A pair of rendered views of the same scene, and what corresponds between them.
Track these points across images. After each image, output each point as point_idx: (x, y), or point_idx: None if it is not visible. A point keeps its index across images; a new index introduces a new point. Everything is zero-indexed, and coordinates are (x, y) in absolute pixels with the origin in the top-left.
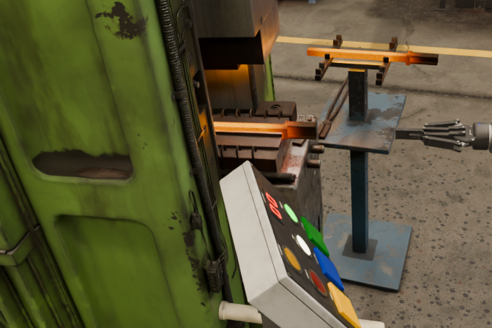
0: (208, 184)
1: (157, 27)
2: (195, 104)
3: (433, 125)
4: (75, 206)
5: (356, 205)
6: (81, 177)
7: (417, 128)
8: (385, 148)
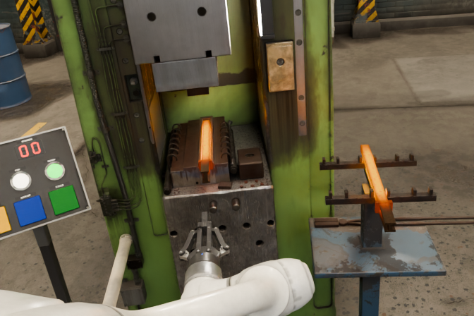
0: (125, 149)
1: (73, 26)
2: (118, 91)
3: (215, 233)
4: None
5: None
6: None
7: (205, 223)
8: (317, 270)
